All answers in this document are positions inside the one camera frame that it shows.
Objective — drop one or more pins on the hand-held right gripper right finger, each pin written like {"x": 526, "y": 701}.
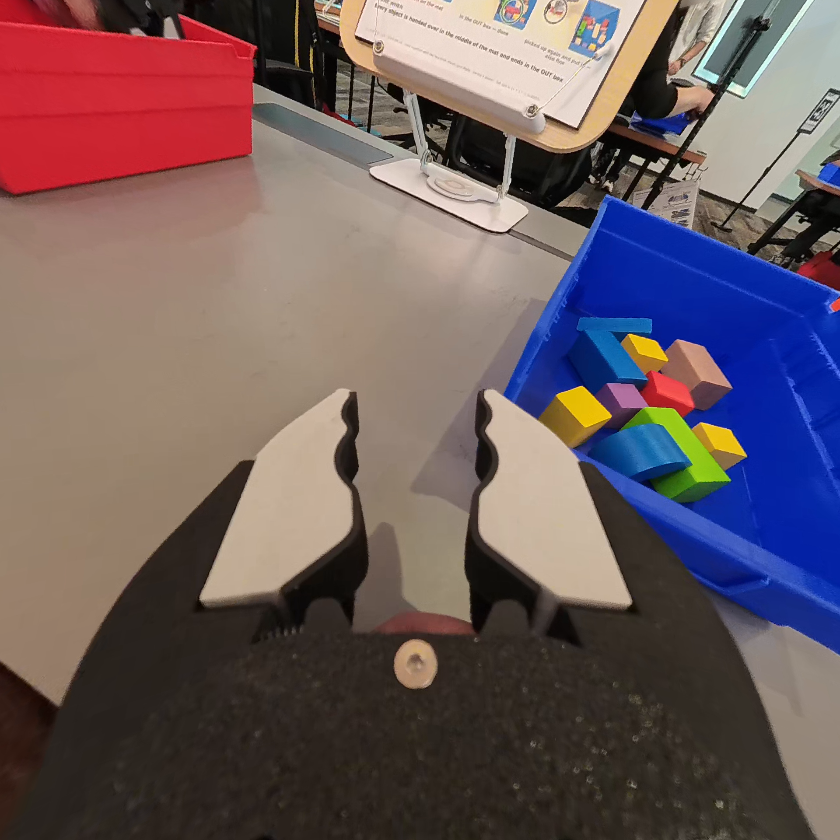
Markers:
{"x": 549, "y": 519}

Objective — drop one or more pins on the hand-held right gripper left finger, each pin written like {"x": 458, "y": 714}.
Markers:
{"x": 286, "y": 519}

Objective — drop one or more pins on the red plastic bin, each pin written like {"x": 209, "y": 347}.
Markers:
{"x": 118, "y": 105}

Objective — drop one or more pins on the pile of coloured wooden blocks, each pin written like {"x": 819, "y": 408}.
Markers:
{"x": 643, "y": 414}

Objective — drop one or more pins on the blue plastic bin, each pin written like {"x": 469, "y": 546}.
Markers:
{"x": 775, "y": 302}

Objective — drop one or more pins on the grey desk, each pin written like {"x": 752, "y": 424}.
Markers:
{"x": 171, "y": 302}

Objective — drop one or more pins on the person's left hand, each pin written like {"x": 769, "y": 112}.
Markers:
{"x": 66, "y": 11}

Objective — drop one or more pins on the white floor sign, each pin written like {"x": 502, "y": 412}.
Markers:
{"x": 677, "y": 204}

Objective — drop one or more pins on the instruction sheet board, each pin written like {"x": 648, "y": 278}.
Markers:
{"x": 512, "y": 53}

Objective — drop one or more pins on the black tripod stand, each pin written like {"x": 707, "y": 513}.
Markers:
{"x": 702, "y": 112}

